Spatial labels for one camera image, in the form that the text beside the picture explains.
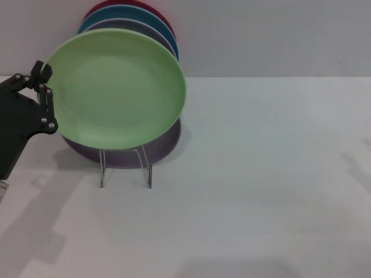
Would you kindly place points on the lilac plate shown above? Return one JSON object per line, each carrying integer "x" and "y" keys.
{"x": 162, "y": 147}

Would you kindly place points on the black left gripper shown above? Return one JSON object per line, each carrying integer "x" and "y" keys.
{"x": 17, "y": 121}

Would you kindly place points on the clear acrylic plate rack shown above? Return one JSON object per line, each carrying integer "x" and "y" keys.
{"x": 149, "y": 176}

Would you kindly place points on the light green plate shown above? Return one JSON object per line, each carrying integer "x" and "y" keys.
{"x": 116, "y": 89}

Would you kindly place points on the dark red plate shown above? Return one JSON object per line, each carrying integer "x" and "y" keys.
{"x": 162, "y": 13}

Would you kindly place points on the teal blue plate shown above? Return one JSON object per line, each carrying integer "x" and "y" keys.
{"x": 124, "y": 13}

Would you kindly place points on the grey purple plate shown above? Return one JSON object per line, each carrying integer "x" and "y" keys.
{"x": 139, "y": 26}

